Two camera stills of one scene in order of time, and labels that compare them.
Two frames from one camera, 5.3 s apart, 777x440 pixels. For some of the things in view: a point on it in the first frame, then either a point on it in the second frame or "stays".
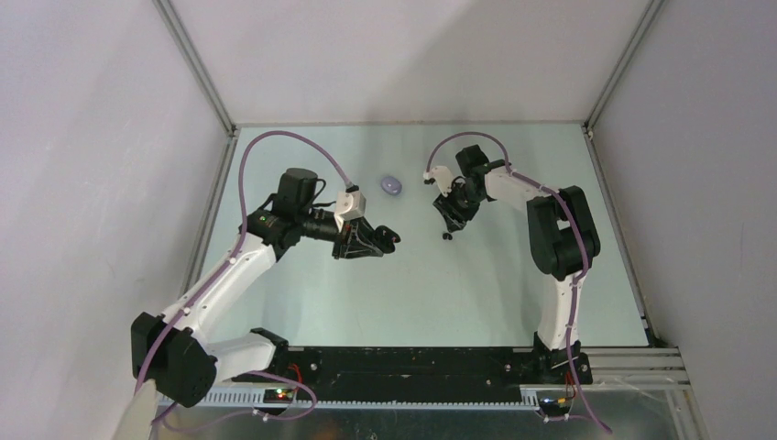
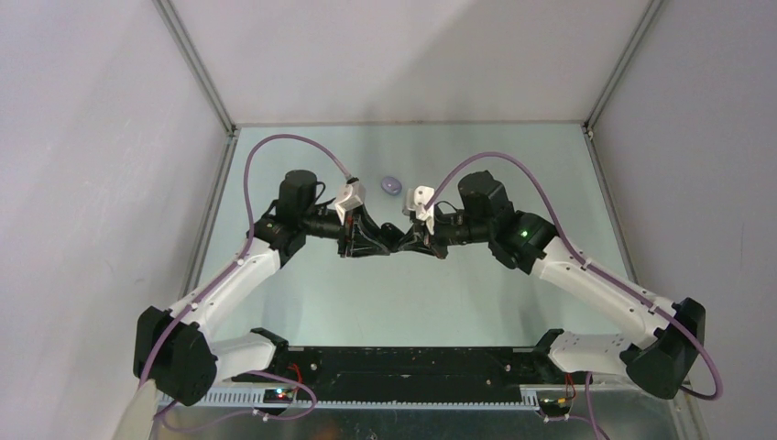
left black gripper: [355, 240] stays
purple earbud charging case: [391, 185] stays
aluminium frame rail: [231, 128] stays
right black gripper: [446, 206] -> [420, 236]
